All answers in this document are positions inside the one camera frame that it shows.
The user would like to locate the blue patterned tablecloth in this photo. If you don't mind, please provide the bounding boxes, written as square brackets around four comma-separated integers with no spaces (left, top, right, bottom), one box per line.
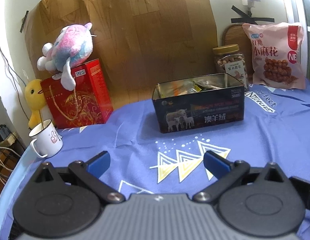
[0,76,310,240]

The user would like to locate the pink fried twist bag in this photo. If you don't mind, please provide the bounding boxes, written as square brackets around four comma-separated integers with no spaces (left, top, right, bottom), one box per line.
[242,22,306,89]

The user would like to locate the white enamel mug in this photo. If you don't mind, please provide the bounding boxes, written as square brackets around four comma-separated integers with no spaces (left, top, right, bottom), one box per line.
[29,119,63,159]

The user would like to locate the pink blue plush toy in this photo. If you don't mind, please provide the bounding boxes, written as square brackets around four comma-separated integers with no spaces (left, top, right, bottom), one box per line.
[37,22,93,91]

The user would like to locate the yellow duck plush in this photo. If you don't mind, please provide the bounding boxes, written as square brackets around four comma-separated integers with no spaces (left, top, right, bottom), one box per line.
[24,79,47,129]

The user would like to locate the wooden cutting board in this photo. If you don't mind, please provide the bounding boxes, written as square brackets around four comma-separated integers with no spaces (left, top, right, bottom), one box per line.
[222,24,252,61]

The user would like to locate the black metal tin box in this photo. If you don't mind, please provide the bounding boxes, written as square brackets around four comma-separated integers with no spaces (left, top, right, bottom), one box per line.
[152,73,245,133]

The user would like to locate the clear nut jar yellow lid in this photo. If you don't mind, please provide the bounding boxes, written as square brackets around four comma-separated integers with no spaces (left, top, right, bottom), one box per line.
[212,44,249,91]

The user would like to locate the red gift bag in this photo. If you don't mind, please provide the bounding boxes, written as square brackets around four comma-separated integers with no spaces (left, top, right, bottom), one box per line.
[41,59,113,129]

